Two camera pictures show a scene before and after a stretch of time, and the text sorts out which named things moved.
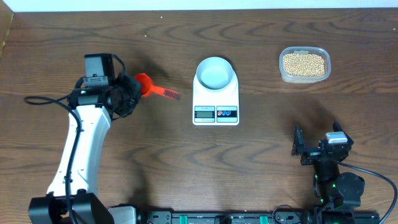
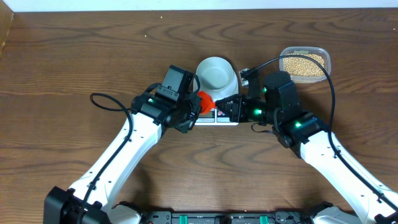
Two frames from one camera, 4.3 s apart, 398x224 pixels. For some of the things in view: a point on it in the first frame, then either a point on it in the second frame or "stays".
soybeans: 303,65 stays
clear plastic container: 303,65 stays
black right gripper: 311,154 → 239,102
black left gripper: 125,79 → 194,101
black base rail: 226,218 stays
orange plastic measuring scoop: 147,89 → 206,102
